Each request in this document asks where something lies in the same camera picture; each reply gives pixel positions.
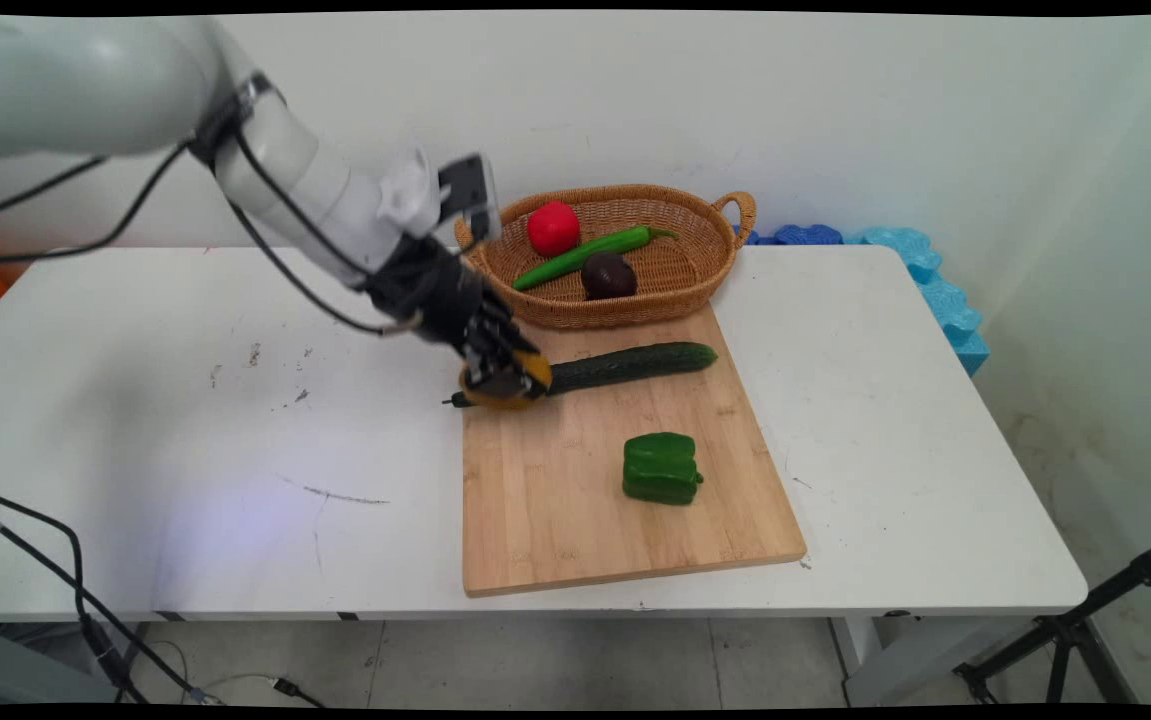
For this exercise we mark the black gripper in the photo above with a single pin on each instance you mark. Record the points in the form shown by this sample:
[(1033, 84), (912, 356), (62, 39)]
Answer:
[(425, 290)]

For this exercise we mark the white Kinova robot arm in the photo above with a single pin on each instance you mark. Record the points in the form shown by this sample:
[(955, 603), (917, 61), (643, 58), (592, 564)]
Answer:
[(85, 85)]

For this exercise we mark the dark brown avocado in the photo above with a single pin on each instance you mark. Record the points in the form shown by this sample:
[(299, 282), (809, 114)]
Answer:
[(608, 276)]

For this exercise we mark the long green chili pepper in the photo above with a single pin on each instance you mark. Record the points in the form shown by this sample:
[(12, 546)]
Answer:
[(585, 252)]

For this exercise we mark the dark green cucumber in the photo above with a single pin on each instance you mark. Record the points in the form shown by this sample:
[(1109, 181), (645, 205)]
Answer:
[(635, 362)]

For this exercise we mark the red toy tomato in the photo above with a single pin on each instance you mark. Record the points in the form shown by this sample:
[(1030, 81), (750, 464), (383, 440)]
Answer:
[(553, 228)]

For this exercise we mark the wooden cutting board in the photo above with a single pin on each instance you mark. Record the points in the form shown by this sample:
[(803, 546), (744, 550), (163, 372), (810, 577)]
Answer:
[(555, 500)]

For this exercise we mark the woven wicker basket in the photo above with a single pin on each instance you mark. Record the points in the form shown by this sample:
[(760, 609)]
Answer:
[(680, 270)]

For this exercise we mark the green bell pepper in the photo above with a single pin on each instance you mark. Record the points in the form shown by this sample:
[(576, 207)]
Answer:
[(661, 468)]

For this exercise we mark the dark blue foam piece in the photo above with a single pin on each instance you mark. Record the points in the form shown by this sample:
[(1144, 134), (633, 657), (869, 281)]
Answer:
[(805, 235)]

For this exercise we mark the light blue foam piece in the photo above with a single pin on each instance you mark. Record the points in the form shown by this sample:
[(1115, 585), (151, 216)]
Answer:
[(945, 300)]

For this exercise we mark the white table leg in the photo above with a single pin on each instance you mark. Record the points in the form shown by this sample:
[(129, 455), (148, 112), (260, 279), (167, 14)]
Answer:
[(895, 660)]

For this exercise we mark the black tripod stand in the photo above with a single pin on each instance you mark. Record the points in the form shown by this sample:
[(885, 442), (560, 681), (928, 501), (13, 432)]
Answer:
[(1070, 630)]

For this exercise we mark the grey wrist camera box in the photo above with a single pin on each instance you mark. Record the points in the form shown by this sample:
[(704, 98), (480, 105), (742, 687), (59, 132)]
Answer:
[(470, 195)]

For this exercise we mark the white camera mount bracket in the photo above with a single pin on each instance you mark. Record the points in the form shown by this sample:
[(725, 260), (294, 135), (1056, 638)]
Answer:
[(410, 195)]

